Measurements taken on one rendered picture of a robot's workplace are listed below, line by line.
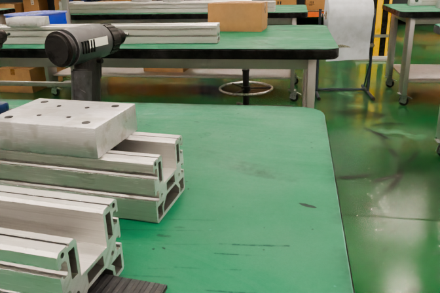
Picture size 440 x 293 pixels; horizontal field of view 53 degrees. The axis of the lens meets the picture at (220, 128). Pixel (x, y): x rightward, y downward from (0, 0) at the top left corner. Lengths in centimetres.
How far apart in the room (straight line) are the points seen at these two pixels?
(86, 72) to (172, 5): 318
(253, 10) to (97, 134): 196
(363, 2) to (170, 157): 352
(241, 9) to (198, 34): 47
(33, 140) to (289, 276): 35
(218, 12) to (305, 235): 204
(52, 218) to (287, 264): 25
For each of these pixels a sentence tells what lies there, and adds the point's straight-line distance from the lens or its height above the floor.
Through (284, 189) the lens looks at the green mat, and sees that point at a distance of 65.
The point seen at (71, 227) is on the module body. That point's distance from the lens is 47.
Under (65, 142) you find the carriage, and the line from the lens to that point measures 58.
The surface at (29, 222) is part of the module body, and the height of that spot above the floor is 84.
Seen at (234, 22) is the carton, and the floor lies 83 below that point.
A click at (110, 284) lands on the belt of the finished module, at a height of 79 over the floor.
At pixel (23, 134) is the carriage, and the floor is 89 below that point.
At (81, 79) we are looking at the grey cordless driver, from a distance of 78.
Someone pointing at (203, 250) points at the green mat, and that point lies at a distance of 52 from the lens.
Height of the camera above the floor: 107
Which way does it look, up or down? 19 degrees down
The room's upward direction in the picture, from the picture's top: 1 degrees counter-clockwise
